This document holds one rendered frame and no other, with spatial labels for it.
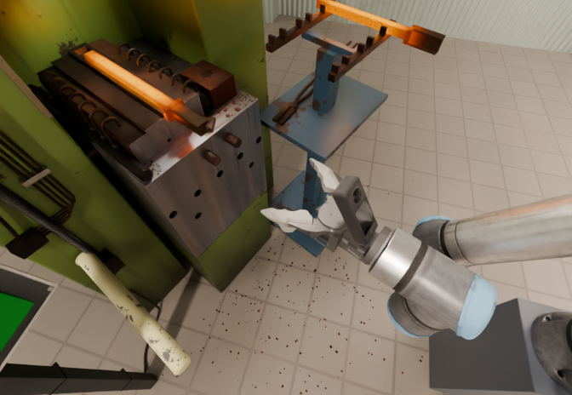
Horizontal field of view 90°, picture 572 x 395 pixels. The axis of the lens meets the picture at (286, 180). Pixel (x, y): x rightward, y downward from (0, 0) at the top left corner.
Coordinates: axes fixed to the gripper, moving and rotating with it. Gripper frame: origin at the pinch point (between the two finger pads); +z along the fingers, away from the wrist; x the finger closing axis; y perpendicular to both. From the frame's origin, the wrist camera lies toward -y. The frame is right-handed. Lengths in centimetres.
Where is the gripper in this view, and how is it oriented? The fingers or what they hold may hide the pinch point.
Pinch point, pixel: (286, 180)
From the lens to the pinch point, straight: 52.9
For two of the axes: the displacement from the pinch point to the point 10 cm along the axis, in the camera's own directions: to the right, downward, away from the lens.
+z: -7.9, -5.0, 3.6
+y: 0.0, 5.8, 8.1
